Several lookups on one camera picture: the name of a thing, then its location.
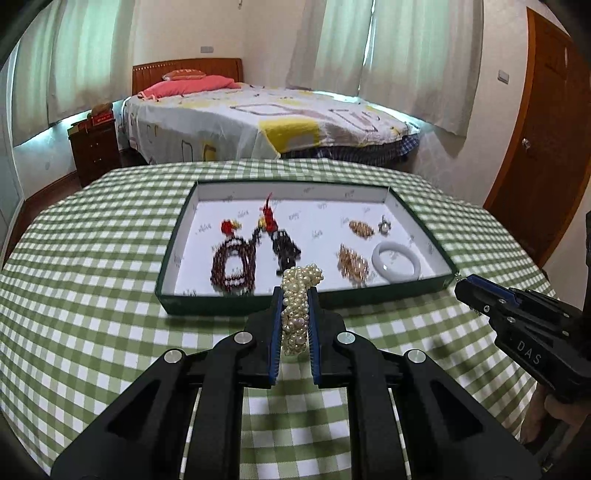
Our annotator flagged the orange patterned pillow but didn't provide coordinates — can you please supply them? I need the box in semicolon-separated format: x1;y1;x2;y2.
162;69;207;81

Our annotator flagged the small gold brooch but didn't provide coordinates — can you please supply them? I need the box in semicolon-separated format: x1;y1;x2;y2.
349;220;375;239

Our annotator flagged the glass wardrobe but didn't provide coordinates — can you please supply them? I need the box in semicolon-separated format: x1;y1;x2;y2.
0;61;24;258

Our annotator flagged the right white curtain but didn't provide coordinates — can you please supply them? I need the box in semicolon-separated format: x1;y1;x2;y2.
287;0;484;137

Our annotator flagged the wooden headboard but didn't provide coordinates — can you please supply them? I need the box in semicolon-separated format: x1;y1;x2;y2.
131;58;243;95

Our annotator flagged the red box on nightstand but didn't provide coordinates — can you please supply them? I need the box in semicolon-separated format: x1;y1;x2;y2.
87;102;114;126

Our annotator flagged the green checkered tablecloth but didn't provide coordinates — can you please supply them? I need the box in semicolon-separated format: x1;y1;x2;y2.
1;160;556;479

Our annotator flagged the dark red bead bracelet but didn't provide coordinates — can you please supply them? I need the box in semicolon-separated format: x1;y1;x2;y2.
209;236;260;295

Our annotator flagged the white jade bangle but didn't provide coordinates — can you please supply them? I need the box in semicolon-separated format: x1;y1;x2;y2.
372;241;422;283

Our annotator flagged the large gold pearl brooch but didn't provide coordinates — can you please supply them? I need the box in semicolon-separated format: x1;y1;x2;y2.
338;244;370;285

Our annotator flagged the white pearl necklace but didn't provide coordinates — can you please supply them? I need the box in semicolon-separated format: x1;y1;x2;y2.
279;263;326;357

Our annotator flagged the white curtain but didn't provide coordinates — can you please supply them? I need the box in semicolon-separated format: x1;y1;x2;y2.
12;0;136;146
287;0;484;137

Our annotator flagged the bed with patterned sheet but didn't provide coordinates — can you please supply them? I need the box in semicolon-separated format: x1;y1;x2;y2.
120;84;420;166

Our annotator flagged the black bead tassel bracelet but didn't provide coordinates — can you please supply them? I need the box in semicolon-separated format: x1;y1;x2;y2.
256;192;304;277

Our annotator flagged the silver pearl ring brooch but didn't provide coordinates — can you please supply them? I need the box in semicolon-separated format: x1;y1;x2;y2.
378;215;392;237

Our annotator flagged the right hand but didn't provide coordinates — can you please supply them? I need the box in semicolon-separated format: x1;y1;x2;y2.
520;384;590;444

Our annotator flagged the pink pillow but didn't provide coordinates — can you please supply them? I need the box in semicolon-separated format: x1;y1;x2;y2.
137;75;240;99

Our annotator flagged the wooden door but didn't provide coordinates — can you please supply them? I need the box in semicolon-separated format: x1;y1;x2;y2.
484;10;590;266

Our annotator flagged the dark wooden nightstand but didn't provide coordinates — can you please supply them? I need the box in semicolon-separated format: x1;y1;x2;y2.
68;118;121;187

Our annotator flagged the left white curtain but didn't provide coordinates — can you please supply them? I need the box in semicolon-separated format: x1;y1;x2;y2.
12;0;136;146

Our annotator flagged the wall light switch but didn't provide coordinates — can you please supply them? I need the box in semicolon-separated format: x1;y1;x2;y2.
498;70;510;84

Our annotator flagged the dark green tray box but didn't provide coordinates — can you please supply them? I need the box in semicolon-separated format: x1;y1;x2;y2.
155;180;458;316

